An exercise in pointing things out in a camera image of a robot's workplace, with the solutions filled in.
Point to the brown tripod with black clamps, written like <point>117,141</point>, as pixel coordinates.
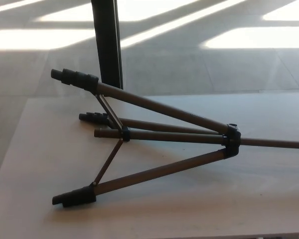
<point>164,106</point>

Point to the black vertical pillar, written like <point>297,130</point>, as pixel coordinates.
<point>107,37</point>

